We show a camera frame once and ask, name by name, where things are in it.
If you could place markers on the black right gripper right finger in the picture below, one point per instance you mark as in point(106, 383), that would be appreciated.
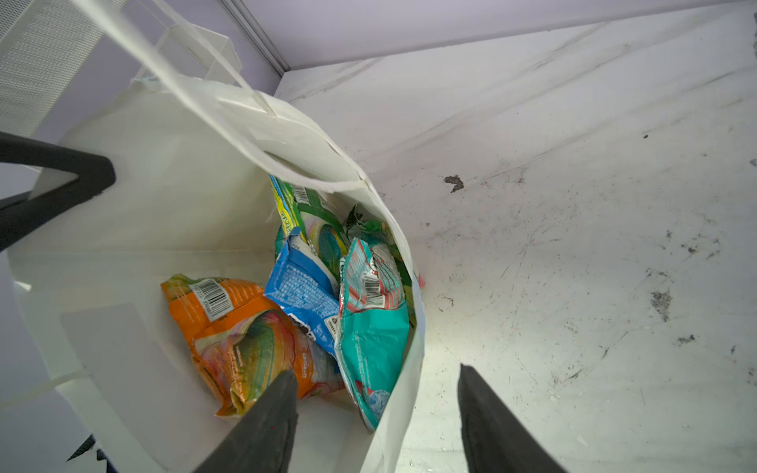
point(493, 439)

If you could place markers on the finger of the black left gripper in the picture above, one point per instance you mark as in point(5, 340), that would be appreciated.
point(68, 178)

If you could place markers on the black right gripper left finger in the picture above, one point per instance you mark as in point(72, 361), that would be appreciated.
point(264, 438)

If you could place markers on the white printed paper bag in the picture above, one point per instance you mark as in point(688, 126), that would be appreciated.
point(192, 195)

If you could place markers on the orange Fox's candy bag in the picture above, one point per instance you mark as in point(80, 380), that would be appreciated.
point(240, 342)

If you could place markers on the teal Fox's candy bag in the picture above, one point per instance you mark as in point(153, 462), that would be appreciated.
point(372, 328)

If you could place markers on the blue snack packet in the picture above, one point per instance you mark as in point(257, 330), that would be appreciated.
point(305, 290)

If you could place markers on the white mesh shelf upper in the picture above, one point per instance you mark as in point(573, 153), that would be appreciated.
point(43, 46)

